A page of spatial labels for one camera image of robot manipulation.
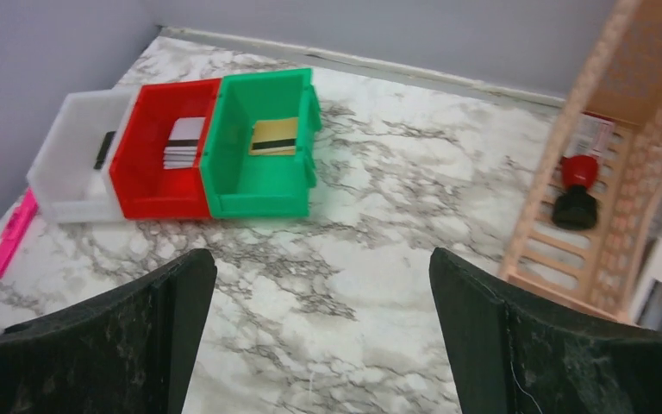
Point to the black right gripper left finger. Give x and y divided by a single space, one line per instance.
131 349

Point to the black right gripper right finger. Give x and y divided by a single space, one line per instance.
512 351

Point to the red plastic bin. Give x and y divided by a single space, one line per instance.
144 188

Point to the white plastic bin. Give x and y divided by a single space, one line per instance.
64 183

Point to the green plastic bin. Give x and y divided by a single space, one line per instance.
240 185

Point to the white cards stack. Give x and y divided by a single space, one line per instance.
181 148

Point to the black card in white bin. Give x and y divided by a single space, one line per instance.
103 150

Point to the gold card with stripe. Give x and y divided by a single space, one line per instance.
274 137

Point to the red and black stamp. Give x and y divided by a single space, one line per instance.
575 209

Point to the pink highlighter marker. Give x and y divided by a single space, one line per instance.
16 228

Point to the peach plastic desk organizer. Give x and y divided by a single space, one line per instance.
621 80

